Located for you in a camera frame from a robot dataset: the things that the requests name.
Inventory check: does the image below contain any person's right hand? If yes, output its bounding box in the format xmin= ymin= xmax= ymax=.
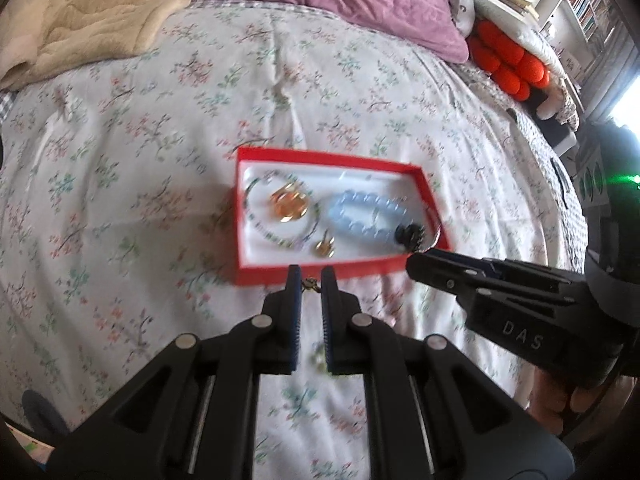
xmin=530 ymin=365 xmax=638 ymax=435

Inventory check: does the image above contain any green leaf charm string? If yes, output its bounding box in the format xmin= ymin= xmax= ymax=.
xmin=301 ymin=278 xmax=332 ymax=374

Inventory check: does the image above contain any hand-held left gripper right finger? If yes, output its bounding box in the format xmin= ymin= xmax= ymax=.
xmin=321 ymin=265 xmax=576 ymax=480

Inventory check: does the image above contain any beige quilted blanket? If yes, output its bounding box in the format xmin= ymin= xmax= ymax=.
xmin=0 ymin=0 xmax=219 ymax=92

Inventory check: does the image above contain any gold earring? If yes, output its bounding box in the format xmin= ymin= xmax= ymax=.
xmin=313 ymin=232 xmax=337 ymax=260

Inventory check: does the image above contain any orange plush toy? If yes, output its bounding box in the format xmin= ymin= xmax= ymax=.
xmin=467 ymin=20 xmax=551 ymax=104

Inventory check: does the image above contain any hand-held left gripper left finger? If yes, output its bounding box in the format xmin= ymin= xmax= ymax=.
xmin=46 ymin=264 xmax=303 ymax=480

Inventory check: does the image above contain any light blue bead bracelet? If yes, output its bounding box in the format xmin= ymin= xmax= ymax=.
xmin=327 ymin=189 xmax=407 ymax=244

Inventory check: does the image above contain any amber gold ornament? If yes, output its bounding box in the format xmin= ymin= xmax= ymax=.
xmin=270 ymin=187 xmax=309 ymax=224

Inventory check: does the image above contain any red cardboard box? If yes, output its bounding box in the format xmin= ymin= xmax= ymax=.
xmin=232 ymin=146 xmax=453 ymax=287

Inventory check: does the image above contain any green bead necklace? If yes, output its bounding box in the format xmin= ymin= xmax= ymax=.
xmin=244 ymin=172 xmax=324 ymax=249

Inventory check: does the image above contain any floral bed sheet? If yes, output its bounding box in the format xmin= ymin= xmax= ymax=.
xmin=0 ymin=0 xmax=588 ymax=480

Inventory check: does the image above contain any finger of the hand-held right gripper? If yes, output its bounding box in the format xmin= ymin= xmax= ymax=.
xmin=406 ymin=253 xmax=502 ymax=307
xmin=429 ymin=250 xmax=512 ymax=274

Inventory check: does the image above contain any white bookshelf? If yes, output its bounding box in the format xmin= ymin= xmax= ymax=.
xmin=537 ymin=0 xmax=632 ymax=86

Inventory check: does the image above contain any black bead cluster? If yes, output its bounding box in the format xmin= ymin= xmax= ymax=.
xmin=395 ymin=223 xmax=427 ymax=252

